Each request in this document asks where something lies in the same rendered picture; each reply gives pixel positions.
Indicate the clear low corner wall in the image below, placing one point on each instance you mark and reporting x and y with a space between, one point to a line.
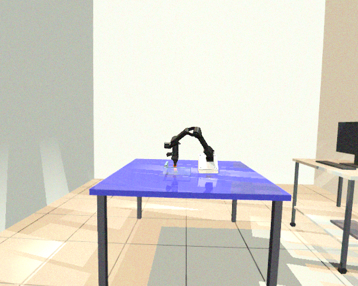
176 171

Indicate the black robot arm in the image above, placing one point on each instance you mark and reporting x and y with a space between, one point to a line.
197 133

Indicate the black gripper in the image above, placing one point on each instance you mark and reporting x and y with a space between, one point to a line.
175 156

